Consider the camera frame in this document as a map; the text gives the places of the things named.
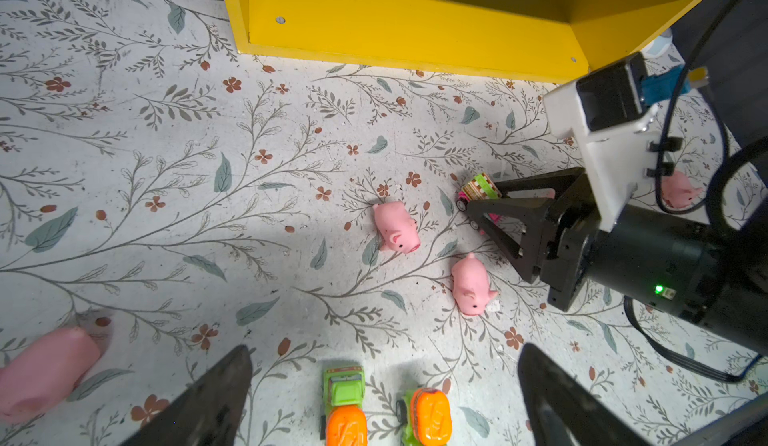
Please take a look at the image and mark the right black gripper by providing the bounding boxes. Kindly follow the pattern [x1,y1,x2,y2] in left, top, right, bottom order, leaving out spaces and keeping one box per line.
[463,166,768,357]

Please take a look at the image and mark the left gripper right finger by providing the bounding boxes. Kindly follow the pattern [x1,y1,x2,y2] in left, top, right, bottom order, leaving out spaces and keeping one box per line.
[517,344,647,445]

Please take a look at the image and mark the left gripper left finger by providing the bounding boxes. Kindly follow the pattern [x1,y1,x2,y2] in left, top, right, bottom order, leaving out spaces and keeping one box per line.
[123,345,253,446]

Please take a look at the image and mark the pink truck green striped top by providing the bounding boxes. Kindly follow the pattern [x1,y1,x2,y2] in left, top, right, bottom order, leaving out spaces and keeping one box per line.
[456,173,502,212]

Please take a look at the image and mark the orange toy car green base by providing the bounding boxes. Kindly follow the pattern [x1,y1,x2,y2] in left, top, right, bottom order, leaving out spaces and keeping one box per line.
[321,365,368,446]

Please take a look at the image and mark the green toy car orange top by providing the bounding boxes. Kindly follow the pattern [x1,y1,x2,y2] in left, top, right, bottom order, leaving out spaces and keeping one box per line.
[395,387,453,446]

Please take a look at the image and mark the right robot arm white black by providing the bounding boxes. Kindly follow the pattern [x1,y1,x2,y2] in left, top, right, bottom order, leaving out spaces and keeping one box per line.
[458,0,767,356]

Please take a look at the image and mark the yellow shelf pink blue boards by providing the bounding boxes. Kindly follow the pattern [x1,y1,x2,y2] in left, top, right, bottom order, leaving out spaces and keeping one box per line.
[225,0,703,83]

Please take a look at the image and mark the pink pig toy lower centre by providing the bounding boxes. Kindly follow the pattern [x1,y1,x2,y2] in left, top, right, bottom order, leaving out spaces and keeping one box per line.
[451,253,498,316]

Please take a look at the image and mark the pink pig toy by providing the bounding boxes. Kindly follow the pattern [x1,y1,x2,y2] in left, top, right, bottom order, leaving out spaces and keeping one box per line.
[372,201,421,254]
[661,171,704,210]
[451,253,498,316]

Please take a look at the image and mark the pink pig toy far right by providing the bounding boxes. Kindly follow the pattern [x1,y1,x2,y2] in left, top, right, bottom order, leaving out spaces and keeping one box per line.
[661,171,704,210]

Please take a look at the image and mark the pink pig toy leftmost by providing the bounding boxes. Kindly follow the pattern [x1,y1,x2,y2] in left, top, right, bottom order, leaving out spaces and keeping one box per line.
[372,201,421,254]

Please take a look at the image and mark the pink pig toy left edge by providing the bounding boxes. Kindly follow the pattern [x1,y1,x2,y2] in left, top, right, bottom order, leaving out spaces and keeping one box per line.
[1,327,101,424]

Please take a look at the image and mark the floral patterned table mat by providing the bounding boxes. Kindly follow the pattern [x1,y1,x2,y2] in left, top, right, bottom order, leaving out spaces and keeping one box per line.
[1,0,767,445]

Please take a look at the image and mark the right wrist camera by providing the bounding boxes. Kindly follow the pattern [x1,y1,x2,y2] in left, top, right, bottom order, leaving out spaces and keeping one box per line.
[543,53,682,232]

